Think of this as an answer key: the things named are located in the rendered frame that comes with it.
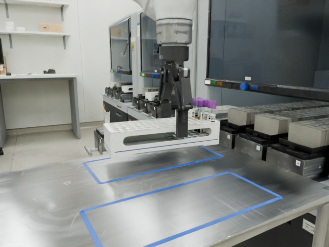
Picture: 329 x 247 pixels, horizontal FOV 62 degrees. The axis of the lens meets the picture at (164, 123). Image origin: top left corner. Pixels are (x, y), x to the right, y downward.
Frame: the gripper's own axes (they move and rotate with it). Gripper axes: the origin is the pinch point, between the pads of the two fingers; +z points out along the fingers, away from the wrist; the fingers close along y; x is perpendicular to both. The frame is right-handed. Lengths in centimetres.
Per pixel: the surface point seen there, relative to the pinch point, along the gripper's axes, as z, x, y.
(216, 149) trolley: 8.6, 13.8, 0.4
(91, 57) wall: -23, 31, -388
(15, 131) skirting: 85, -86, -382
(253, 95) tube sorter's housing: 0, 67, -48
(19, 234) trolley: 8.8, -35.5, 23.9
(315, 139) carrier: 5.5, 40.2, 11.3
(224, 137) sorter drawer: 12.4, 30.9, -20.2
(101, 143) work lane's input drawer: 12.1, -14.9, -29.5
